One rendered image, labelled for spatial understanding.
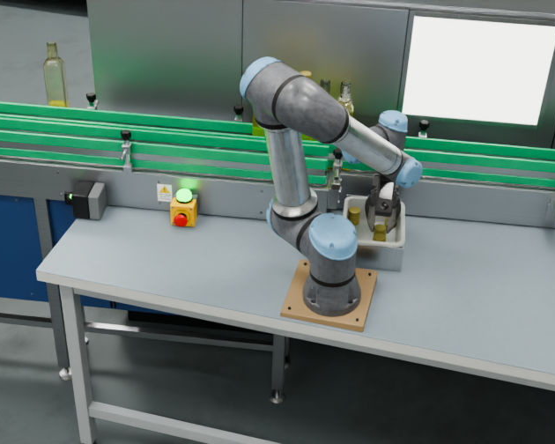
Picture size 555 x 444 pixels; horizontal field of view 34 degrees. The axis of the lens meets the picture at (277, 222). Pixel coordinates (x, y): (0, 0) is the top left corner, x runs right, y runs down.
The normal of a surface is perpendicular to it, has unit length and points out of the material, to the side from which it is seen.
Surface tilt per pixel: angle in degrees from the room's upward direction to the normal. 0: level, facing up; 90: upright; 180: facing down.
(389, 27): 90
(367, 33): 90
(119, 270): 0
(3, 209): 90
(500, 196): 90
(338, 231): 10
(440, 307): 0
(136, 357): 0
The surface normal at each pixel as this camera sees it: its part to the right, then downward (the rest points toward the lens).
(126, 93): -0.11, 0.57
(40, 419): 0.04, -0.82
